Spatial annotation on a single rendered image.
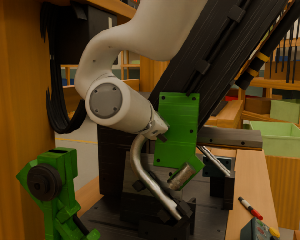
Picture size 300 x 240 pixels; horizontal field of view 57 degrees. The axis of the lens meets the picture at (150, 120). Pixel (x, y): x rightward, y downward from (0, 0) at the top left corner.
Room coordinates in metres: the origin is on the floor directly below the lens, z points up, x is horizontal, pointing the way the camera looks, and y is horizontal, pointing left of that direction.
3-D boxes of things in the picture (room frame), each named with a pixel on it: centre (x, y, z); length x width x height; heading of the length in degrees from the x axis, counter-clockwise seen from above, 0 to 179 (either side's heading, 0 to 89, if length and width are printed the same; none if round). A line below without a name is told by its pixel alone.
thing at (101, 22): (0.84, 0.18, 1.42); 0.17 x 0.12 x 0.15; 161
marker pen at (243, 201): (0.80, -0.31, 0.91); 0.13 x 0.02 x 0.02; 9
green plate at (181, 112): (0.78, -0.08, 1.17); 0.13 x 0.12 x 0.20; 161
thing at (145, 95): (1.02, 0.05, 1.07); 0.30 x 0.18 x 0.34; 161
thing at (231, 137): (0.92, -0.17, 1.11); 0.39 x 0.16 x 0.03; 71
